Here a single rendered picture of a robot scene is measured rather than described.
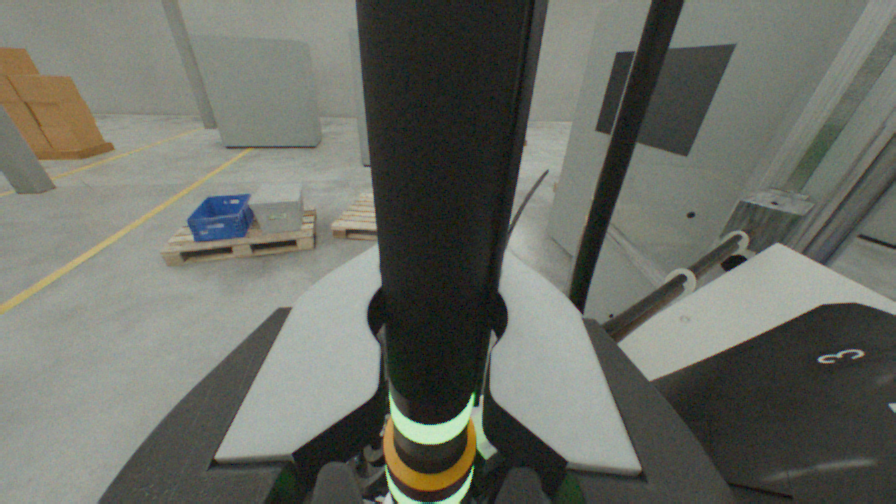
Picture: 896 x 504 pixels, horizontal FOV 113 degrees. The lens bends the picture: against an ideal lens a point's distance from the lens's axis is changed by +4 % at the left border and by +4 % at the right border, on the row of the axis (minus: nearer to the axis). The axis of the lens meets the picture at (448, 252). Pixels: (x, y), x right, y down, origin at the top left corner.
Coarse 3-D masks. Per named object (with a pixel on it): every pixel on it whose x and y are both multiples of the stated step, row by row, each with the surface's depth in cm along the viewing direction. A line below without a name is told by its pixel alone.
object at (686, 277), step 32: (672, 0) 9; (672, 32) 10; (640, 64) 11; (640, 96) 11; (640, 128) 12; (608, 160) 12; (608, 192) 13; (608, 224) 14; (704, 256) 33; (576, 288) 16; (672, 288) 28; (608, 320) 24
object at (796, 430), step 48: (768, 336) 20; (816, 336) 18; (864, 336) 16; (672, 384) 21; (720, 384) 18; (768, 384) 16; (816, 384) 15; (864, 384) 14; (720, 432) 15; (768, 432) 14; (816, 432) 13; (864, 432) 12; (768, 480) 12; (816, 480) 11; (864, 480) 10
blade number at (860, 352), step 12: (840, 348) 16; (852, 348) 16; (864, 348) 15; (804, 360) 16; (816, 360) 16; (828, 360) 16; (840, 360) 15; (852, 360) 15; (864, 360) 15; (876, 360) 14
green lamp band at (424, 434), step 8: (392, 408) 12; (400, 416) 11; (464, 416) 11; (400, 424) 11; (408, 424) 11; (416, 424) 11; (448, 424) 11; (456, 424) 11; (464, 424) 12; (408, 432) 11; (416, 432) 11; (424, 432) 11; (432, 432) 11; (440, 432) 11; (448, 432) 11; (456, 432) 11; (416, 440) 11; (424, 440) 11; (432, 440) 11; (440, 440) 11
